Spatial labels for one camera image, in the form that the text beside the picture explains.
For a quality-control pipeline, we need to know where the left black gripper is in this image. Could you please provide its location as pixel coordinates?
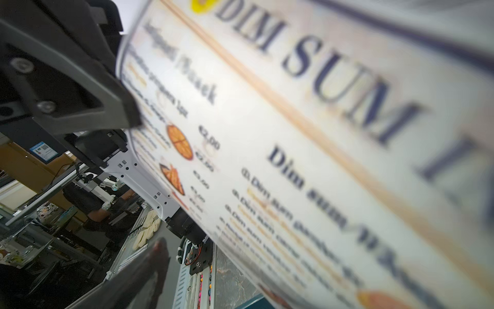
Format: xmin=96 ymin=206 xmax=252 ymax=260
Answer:
xmin=1 ymin=1 xmax=141 ymax=166

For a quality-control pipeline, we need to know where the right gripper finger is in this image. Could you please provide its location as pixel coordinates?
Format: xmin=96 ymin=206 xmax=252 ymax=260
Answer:
xmin=68 ymin=238 xmax=170 ymax=308

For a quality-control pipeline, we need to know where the yellow food menu sheet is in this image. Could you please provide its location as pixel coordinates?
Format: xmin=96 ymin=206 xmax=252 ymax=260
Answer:
xmin=117 ymin=1 xmax=493 ymax=308

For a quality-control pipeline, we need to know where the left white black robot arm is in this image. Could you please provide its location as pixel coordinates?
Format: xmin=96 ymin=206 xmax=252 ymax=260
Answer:
xmin=1 ymin=1 xmax=202 ymax=238

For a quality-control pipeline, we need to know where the teal plastic tray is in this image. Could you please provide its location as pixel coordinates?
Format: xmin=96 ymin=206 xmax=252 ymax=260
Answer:
xmin=235 ymin=294 xmax=274 ymax=309

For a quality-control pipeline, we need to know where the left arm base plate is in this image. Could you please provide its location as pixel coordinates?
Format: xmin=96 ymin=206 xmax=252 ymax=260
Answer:
xmin=176 ymin=238 xmax=214 ymax=276

